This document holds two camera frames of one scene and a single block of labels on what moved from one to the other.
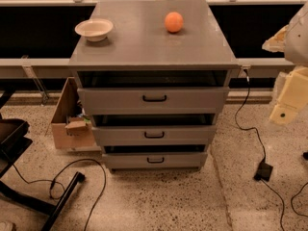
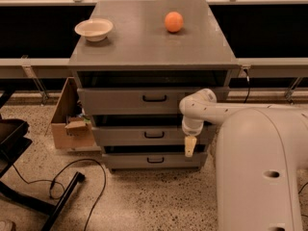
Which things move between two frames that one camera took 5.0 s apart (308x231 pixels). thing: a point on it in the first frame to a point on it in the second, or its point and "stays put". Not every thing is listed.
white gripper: [297, 38] to [192, 129]
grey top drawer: [153, 100] stays put
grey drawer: [154, 135] stays put
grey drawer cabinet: [155, 85] stays put
